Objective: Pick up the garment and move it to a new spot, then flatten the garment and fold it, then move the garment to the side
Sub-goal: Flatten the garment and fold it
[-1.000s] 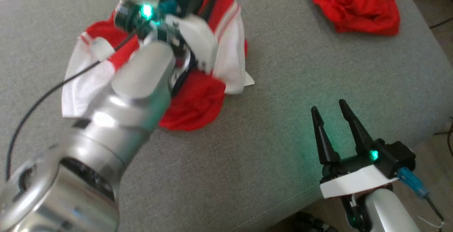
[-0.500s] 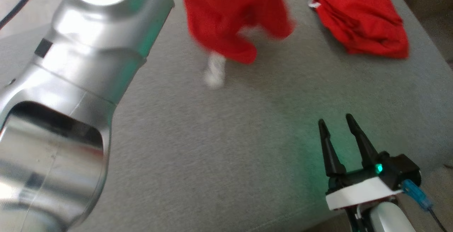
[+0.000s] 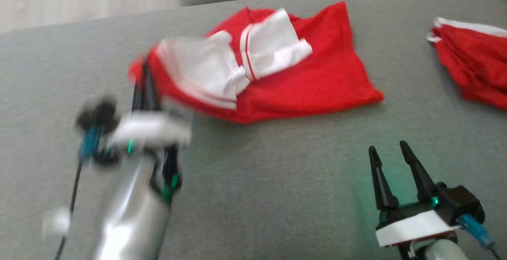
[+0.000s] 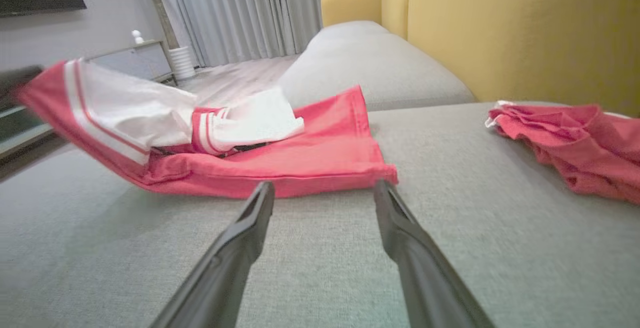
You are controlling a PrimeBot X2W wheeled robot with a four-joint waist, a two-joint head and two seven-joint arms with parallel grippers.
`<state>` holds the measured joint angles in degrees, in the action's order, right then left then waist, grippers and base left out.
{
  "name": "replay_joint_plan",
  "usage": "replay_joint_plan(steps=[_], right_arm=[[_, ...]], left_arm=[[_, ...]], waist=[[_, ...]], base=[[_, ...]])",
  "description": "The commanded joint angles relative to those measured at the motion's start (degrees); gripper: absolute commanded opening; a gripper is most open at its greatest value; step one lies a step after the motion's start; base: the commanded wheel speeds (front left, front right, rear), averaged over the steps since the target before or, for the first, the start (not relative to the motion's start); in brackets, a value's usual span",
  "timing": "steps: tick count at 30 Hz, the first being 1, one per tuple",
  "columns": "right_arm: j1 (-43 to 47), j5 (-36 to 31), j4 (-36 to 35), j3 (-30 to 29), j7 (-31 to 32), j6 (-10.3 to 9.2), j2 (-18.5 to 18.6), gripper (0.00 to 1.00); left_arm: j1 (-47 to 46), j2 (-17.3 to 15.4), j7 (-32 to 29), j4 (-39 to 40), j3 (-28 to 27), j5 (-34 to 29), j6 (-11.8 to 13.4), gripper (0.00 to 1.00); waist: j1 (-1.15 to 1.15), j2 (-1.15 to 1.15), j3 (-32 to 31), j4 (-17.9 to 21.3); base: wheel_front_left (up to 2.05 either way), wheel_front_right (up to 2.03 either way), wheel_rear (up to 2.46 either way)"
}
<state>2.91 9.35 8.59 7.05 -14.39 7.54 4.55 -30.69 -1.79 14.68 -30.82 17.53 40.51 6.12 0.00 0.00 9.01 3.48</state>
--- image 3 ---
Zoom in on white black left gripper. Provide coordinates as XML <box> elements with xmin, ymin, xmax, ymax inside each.
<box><xmin>111</xmin><ymin>59</ymin><xmax>193</xmax><ymax>204</ymax></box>

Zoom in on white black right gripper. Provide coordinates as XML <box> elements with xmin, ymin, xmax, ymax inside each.
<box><xmin>368</xmin><ymin>140</ymin><xmax>461</xmax><ymax>249</ymax></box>

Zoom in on red jersey with white sleeves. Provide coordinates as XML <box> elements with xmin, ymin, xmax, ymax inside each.
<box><xmin>127</xmin><ymin>1</ymin><xmax>384</xmax><ymax>124</ymax></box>

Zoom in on red shorts with white stripe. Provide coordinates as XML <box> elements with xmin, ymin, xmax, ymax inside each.
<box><xmin>426</xmin><ymin>16</ymin><xmax>507</xmax><ymax>111</ymax></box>

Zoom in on blue left cable connector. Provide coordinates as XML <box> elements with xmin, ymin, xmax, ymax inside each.
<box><xmin>78</xmin><ymin>127</ymin><xmax>102</xmax><ymax>162</ymax></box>

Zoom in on blue cable connector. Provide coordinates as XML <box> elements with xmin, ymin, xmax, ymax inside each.
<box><xmin>458</xmin><ymin>213</ymin><xmax>496</xmax><ymax>249</ymax></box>
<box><xmin>78</xmin><ymin>127</ymin><xmax>102</xmax><ymax>162</ymax></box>

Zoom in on blue right cable connector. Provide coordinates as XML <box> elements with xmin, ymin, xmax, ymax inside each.
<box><xmin>458</xmin><ymin>213</ymin><xmax>496</xmax><ymax>249</ymax></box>

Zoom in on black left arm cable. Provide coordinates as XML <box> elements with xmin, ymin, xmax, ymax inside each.
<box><xmin>53</xmin><ymin>159</ymin><xmax>84</xmax><ymax>260</ymax></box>

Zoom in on white cable label tag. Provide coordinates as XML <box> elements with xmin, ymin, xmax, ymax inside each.
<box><xmin>41</xmin><ymin>207</ymin><xmax>72</xmax><ymax>237</ymax></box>

